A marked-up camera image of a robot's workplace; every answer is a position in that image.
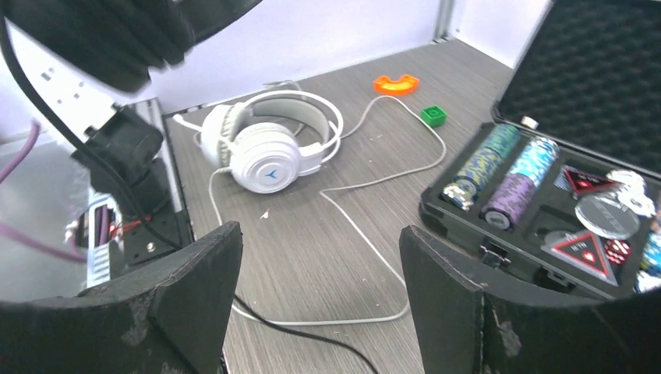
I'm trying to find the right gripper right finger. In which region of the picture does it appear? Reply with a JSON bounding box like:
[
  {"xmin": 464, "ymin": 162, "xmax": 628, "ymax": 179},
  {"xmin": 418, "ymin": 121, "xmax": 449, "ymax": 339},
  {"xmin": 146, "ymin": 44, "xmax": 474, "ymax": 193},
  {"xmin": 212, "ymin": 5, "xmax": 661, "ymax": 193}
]
[{"xmin": 399, "ymin": 226, "xmax": 660, "ymax": 373}]

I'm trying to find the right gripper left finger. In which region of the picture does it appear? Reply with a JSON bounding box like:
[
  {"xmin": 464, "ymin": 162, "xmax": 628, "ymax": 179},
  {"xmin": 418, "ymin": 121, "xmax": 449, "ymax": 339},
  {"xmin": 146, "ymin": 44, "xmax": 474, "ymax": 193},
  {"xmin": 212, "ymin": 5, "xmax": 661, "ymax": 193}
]
[{"xmin": 1, "ymin": 221, "xmax": 243, "ymax": 373}]

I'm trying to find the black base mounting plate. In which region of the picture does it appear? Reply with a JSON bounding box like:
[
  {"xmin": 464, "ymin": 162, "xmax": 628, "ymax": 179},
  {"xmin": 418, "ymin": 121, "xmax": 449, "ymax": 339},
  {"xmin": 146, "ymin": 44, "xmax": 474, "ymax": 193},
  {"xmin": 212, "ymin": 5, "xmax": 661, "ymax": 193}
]
[{"xmin": 111, "ymin": 97, "xmax": 195, "ymax": 270}]

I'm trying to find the red triangle card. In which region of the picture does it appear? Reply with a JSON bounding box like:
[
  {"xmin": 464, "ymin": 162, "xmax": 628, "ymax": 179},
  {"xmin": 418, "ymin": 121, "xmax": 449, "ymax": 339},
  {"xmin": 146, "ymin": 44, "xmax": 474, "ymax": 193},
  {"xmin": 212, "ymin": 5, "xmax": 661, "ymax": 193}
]
[
  {"xmin": 541, "ymin": 230, "xmax": 619, "ymax": 286},
  {"xmin": 553, "ymin": 165, "xmax": 619, "ymax": 199}
]

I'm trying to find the black poker chip case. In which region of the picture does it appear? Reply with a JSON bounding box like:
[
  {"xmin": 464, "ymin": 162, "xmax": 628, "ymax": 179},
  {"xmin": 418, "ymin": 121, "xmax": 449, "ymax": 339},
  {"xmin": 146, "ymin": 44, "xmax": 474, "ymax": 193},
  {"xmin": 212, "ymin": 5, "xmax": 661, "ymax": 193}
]
[{"xmin": 419, "ymin": 1, "xmax": 660, "ymax": 299}]

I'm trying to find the round silver dealer button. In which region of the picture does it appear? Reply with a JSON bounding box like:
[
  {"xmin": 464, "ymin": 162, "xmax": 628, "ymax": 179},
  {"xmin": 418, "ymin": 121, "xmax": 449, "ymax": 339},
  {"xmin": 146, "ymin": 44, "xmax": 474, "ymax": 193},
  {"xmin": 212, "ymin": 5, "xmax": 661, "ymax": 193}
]
[{"xmin": 574, "ymin": 193, "xmax": 640, "ymax": 240}]

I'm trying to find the green toy brick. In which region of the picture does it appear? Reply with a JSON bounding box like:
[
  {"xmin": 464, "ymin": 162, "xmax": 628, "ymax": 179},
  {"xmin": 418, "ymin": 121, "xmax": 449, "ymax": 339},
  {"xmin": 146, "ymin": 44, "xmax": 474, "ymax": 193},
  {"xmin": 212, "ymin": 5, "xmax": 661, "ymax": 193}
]
[{"xmin": 420, "ymin": 105, "xmax": 447, "ymax": 129}]

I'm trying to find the orange curved plastic piece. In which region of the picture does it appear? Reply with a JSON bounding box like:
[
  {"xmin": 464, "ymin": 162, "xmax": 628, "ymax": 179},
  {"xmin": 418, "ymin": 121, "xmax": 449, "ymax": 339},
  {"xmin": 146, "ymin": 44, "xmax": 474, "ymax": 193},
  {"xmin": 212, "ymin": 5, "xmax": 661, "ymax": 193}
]
[{"xmin": 373, "ymin": 74, "xmax": 419, "ymax": 96}]

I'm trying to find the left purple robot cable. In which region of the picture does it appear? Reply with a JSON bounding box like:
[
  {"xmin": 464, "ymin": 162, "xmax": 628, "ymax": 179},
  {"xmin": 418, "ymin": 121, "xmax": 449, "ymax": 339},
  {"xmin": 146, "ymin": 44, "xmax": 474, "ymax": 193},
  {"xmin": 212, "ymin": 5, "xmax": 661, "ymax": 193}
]
[{"xmin": 0, "ymin": 118, "xmax": 89, "ymax": 264}]

